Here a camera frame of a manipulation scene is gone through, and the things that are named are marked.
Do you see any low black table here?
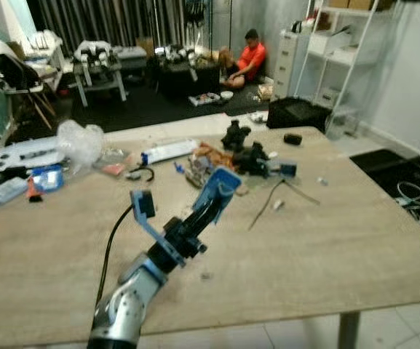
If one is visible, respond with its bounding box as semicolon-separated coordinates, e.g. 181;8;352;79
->
155;48;223;100

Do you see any small blue block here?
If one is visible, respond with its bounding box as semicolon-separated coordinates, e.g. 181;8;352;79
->
271;161;298;178

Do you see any light wooden table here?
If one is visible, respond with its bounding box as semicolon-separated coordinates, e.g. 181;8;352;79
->
0;127;420;349

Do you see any black curved strap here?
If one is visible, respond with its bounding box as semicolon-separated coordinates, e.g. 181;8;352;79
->
125;167;156;182

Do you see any black bag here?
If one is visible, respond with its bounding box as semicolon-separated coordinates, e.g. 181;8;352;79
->
266;97;333;133

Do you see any blue and white packet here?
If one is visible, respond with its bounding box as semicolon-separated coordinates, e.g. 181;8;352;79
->
31;164;66;193

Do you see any orange brown crumpled wrapper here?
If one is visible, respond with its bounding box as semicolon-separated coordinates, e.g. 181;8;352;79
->
192;142;235;172

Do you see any white drawer cabinet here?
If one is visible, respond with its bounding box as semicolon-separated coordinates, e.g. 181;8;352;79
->
274;29;311;100

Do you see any white coiled cable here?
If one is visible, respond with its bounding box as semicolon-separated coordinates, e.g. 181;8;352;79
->
395;180;420;233

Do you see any small black robot part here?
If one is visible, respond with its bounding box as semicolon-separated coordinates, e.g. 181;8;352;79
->
221;120;253;152

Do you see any long white box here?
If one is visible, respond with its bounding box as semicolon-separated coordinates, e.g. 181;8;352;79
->
140;139;199;166

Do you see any white stool with clutter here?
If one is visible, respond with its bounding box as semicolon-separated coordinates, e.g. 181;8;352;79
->
73;39;129;108

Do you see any black floor mat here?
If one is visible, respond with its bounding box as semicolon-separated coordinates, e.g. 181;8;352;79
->
349;148;420;242

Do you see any white metal shelf rack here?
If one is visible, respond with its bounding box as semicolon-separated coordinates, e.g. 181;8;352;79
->
292;0;389;139

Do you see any white tray of items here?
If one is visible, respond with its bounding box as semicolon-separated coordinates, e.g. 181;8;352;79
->
188;92;222;107

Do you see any dark striped curtain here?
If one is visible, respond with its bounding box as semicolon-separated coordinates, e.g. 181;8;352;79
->
26;0;214;53

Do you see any thin black cable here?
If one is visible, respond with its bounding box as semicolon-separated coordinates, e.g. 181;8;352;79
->
248;177;321;231

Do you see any flat white tray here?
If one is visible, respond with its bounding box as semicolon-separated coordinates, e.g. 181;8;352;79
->
0;137;68;174

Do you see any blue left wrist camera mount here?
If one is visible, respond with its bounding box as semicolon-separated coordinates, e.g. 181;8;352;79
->
130;190;189;269

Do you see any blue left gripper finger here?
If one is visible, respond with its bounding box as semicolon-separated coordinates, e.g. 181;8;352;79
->
204;168;242;223
195;168;229;218

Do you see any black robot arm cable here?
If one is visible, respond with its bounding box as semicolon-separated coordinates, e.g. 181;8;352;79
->
96;205;135;308

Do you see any pale grey flat packet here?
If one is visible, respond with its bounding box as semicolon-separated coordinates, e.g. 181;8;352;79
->
0;177;29;205

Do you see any crumpled clear plastic bag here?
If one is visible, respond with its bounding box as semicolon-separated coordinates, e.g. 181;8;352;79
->
56;119;106;174

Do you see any person in orange shirt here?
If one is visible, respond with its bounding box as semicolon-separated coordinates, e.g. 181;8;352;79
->
220;28;268;90

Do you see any small pink packet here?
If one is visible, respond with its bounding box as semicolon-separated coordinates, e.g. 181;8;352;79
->
100;163;126;177

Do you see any white folding chair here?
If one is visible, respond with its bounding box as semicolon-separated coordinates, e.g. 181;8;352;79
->
0;39;59;133

